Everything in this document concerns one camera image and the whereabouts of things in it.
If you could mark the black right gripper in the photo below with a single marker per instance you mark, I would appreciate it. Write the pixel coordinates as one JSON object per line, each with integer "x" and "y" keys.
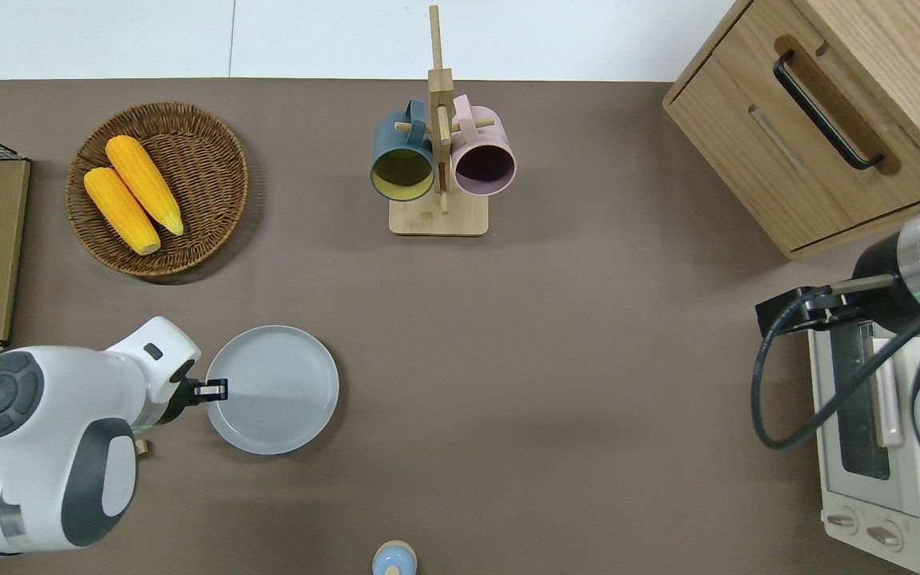
{"x": 783, "y": 313}

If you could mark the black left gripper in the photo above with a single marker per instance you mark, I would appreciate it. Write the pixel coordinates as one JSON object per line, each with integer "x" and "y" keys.
{"x": 183, "y": 391}

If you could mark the gray round plate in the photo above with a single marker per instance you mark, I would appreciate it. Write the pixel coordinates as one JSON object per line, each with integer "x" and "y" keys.
{"x": 276, "y": 391}

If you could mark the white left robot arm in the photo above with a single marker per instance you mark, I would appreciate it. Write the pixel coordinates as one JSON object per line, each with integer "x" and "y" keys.
{"x": 53, "y": 447}

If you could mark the wooden drawer cabinet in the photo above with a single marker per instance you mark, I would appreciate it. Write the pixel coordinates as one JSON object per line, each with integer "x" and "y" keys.
{"x": 755, "y": 144}

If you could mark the white toaster oven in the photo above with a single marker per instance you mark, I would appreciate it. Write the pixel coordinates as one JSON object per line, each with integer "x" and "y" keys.
{"x": 859, "y": 495}

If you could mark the yellow corn cob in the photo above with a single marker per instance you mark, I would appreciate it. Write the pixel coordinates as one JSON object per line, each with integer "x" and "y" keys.
{"x": 144, "y": 184}
{"x": 120, "y": 212}

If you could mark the brown wicker basket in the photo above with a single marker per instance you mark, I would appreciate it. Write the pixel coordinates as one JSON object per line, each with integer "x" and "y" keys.
{"x": 204, "y": 160}

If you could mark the wooden mug tree stand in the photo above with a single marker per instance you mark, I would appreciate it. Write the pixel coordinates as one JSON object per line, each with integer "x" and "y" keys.
{"x": 438, "y": 220}

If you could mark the dark teal mug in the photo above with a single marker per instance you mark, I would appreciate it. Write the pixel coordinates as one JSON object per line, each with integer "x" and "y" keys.
{"x": 402, "y": 172}

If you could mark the pink mug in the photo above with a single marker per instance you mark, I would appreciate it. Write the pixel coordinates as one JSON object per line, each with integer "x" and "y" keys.
{"x": 484, "y": 168}

